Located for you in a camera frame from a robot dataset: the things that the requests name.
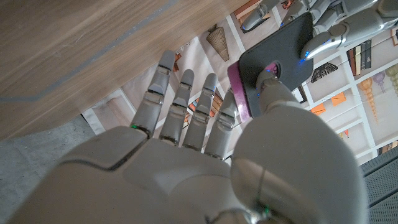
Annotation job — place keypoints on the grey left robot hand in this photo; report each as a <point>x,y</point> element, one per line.
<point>357,18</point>

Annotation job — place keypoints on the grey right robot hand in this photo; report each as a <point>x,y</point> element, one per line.
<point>186,180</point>

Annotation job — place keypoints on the black keycard holder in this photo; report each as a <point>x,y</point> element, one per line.
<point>280,46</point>

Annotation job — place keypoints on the printed bookshelf backdrop cloth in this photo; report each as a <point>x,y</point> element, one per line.
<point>342,109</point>

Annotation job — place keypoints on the black perforated partition panel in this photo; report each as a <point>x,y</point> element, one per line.
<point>384,186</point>

